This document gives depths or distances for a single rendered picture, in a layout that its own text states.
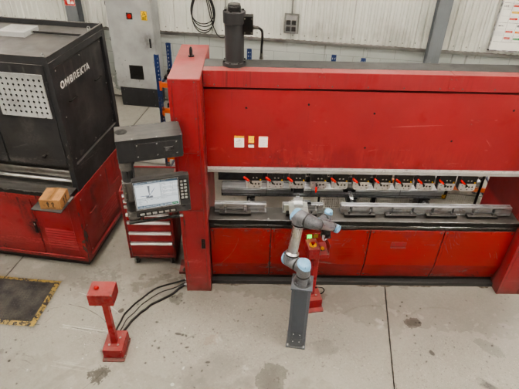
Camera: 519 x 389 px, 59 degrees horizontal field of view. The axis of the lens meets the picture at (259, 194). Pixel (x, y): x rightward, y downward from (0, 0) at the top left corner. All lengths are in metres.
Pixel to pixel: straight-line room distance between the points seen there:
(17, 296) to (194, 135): 2.61
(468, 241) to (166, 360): 3.11
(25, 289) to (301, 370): 2.92
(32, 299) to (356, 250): 3.30
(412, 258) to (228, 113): 2.40
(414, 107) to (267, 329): 2.43
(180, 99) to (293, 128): 1.00
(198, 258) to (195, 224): 0.43
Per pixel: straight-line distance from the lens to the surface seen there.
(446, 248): 5.00
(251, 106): 3.89
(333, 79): 3.83
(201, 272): 4.73
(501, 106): 4.40
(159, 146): 3.59
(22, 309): 5.20
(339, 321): 4.74
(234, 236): 4.52
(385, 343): 4.67
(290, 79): 3.79
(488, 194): 5.62
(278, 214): 4.46
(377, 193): 4.82
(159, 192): 3.78
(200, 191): 4.10
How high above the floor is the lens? 3.59
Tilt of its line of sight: 35 degrees down
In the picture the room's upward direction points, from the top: 2 degrees clockwise
